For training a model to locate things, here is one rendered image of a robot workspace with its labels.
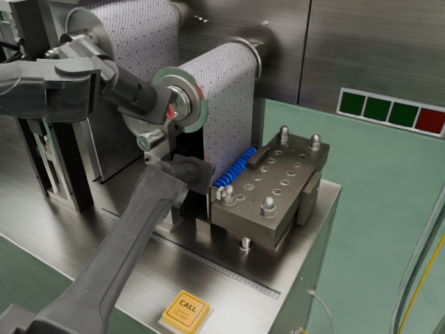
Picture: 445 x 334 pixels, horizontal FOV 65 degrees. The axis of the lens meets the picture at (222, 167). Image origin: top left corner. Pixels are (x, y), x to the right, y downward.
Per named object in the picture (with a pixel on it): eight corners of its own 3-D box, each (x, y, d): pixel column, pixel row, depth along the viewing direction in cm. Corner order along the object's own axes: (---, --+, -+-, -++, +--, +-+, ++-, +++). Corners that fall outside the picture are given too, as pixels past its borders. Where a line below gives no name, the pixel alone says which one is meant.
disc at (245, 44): (209, 83, 100) (214, 30, 91) (210, 82, 100) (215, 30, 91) (255, 100, 95) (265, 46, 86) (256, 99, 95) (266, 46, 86)
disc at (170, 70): (151, 118, 82) (149, 57, 73) (152, 118, 82) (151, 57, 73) (204, 142, 77) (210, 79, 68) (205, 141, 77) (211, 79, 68)
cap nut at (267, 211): (256, 215, 78) (257, 199, 76) (263, 205, 81) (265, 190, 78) (271, 221, 77) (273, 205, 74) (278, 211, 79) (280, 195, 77)
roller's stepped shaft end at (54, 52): (43, 62, 74) (38, 47, 73) (66, 55, 79) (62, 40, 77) (53, 65, 73) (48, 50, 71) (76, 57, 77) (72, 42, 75)
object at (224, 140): (205, 194, 87) (202, 128, 76) (248, 150, 103) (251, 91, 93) (206, 195, 87) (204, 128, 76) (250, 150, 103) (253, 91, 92)
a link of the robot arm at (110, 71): (98, 101, 51) (120, 68, 51) (73, 77, 54) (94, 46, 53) (128, 114, 58) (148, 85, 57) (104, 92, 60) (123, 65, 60)
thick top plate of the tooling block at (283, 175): (211, 222, 85) (210, 204, 81) (277, 146, 113) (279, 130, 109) (272, 249, 78) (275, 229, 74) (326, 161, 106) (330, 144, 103)
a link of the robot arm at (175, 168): (175, 171, 64) (153, 155, 66) (158, 202, 66) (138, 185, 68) (194, 171, 71) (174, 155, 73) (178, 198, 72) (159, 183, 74)
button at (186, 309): (162, 321, 71) (161, 314, 70) (183, 295, 76) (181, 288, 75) (191, 338, 69) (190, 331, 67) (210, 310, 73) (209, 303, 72)
